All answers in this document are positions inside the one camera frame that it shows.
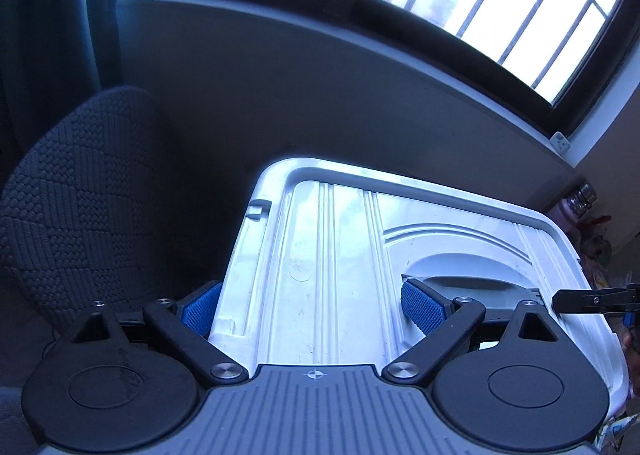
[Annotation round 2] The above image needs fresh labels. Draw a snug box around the steel thermos bottle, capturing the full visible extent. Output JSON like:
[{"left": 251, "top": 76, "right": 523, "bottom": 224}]
[{"left": 570, "top": 182, "right": 599, "bottom": 211}]

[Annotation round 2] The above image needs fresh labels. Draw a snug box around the pink bottle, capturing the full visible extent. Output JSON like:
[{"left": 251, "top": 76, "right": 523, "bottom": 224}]
[{"left": 547, "top": 198, "right": 583, "bottom": 232}]

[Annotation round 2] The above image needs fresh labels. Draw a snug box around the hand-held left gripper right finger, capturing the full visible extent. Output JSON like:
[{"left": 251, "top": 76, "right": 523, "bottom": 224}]
[{"left": 381, "top": 276, "right": 568, "bottom": 384}]

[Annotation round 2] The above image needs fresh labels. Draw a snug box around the blue curtain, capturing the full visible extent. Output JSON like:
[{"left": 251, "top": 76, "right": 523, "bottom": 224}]
[{"left": 0, "top": 0, "right": 123, "bottom": 146}]

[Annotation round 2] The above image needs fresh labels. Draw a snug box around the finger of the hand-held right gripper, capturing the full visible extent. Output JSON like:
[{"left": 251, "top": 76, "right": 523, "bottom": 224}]
[{"left": 551, "top": 283, "right": 640, "bottom": 328}]

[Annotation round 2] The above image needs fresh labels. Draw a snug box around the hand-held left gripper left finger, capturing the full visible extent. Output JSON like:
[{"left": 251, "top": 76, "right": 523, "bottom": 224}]
[{"left": 70, "top": 280, "right": 251, "bottom": 384}]

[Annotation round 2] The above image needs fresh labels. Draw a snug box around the dark textured chair back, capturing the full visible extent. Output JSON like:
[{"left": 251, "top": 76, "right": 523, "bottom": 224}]
[{"left": 0, "top": 85, "right": 226, "bottom": 351}]

